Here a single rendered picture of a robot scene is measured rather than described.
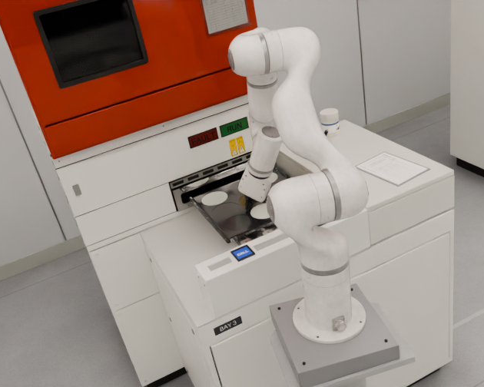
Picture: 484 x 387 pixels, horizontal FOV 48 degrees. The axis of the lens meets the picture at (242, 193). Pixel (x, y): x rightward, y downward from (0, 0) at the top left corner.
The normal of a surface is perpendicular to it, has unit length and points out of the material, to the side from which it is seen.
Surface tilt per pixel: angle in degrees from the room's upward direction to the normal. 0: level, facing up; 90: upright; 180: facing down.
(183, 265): 0
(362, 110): 90
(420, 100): 90
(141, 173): 90
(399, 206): 90
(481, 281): 0
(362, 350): 3
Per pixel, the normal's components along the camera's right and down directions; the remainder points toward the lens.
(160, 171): 0.42, 0.38
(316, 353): -0.14, -0.87
